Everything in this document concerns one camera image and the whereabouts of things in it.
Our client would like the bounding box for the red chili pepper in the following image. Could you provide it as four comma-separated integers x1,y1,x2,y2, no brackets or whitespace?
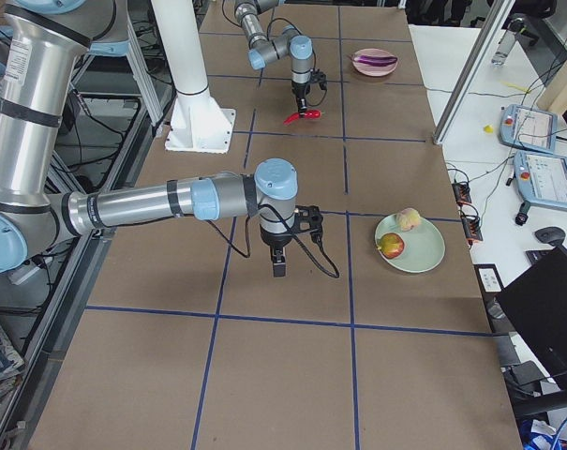
283,109,321,126

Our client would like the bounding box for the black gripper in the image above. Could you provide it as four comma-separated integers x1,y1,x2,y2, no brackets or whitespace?
261,232,292,278
291,82,309,116

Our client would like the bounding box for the black computer mouse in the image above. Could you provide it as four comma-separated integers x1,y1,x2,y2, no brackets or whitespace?
534,226,566,247

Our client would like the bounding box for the teach pendant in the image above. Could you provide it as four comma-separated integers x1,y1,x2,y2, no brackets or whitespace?
514,150,567,211
500,104,558,154

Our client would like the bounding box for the far teach pendant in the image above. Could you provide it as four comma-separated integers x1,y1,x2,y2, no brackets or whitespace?
500,104,558,154

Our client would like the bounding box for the pink green peach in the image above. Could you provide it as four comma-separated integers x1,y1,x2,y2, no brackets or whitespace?
395,207,422,232

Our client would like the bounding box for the purple eggplant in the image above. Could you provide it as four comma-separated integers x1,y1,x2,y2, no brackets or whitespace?
351,53,398,67

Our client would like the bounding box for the aluminium frame post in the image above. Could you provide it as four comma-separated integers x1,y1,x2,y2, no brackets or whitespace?
433,0,515,145

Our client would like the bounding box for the near teach pendant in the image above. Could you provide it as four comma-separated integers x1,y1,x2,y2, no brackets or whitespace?
514,150,567,211

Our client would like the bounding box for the orange power strip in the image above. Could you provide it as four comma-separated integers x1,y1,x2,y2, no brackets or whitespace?
452,181,483,247

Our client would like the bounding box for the black monitor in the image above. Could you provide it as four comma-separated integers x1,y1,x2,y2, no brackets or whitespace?
497,247,567,389

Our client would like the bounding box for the pink plate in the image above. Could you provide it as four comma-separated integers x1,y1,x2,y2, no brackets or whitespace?
350,48,398,77

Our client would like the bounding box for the green plate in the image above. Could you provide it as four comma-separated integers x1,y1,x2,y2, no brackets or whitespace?
374,216,445,274

